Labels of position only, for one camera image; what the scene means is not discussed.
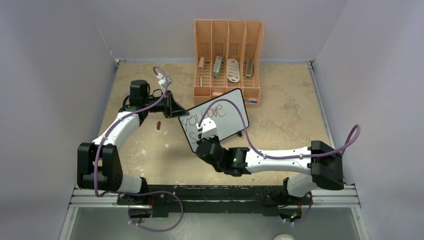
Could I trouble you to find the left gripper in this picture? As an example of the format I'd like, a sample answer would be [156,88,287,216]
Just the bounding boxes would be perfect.
[143,90,189,119]

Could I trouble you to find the black framed whiteboard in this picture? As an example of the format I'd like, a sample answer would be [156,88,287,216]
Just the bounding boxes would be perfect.
[178,88,249,153]

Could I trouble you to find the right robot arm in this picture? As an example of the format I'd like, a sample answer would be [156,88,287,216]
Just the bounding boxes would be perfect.
[195,137,344,204]

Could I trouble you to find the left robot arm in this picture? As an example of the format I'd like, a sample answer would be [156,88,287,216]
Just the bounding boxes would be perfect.
[77,80,189,205]

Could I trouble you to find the pink flat item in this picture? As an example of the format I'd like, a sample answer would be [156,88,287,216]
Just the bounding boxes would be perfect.
[210,91,223,96]

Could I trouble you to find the blue grey small item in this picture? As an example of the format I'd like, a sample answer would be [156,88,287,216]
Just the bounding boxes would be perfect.
[244,98,258,104]

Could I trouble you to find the grey green box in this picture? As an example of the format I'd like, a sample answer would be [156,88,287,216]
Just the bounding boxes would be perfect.
[212,56,222,79]

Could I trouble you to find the white oval perforated plate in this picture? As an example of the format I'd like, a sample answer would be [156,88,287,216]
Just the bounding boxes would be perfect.
[226,58,240,83]

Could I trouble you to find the peach plastic desk organizer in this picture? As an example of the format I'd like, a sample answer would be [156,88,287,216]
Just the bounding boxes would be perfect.
[193,19,264,108]

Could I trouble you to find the grey eraser block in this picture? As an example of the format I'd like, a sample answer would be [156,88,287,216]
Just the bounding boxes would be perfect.
[245,58,254,78]

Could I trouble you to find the white round object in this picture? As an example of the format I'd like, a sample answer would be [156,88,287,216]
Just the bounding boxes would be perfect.
[273,234,295,240]

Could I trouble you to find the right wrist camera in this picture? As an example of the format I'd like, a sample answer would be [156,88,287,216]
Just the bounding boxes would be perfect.
[197,117,218,140]

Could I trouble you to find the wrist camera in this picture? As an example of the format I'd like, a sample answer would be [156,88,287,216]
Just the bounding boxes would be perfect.
[197,117,218,140]
[156,73,173,91]

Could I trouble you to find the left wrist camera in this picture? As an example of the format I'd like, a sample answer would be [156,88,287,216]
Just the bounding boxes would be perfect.
[156,73,173,91]

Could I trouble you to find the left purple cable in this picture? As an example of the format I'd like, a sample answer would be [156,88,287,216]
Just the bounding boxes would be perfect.
[94,66,185,233]

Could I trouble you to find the black aluminium base frame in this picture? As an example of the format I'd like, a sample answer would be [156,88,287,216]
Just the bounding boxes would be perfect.
[59,185,369,240]

